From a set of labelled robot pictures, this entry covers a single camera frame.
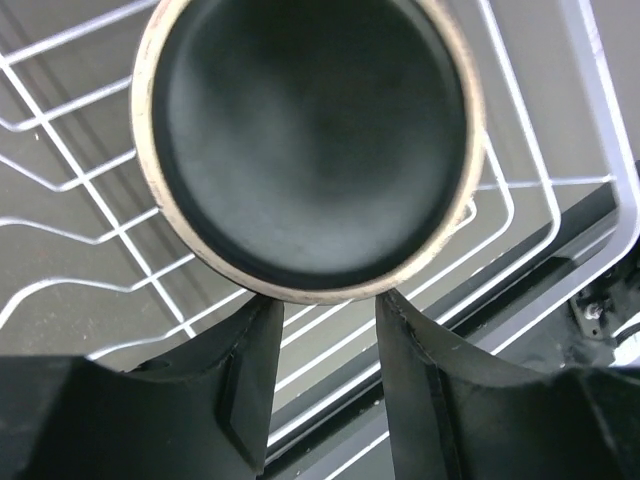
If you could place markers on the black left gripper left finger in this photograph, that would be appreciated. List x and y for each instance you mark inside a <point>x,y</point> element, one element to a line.
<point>201,410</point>

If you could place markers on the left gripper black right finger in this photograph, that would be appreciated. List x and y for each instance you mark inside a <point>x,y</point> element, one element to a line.
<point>455,411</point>

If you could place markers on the white wire dish rack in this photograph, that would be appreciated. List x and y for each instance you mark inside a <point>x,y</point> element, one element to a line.
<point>90,267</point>

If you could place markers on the dark brown mug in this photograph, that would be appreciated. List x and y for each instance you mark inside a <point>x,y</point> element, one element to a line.
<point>310,151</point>

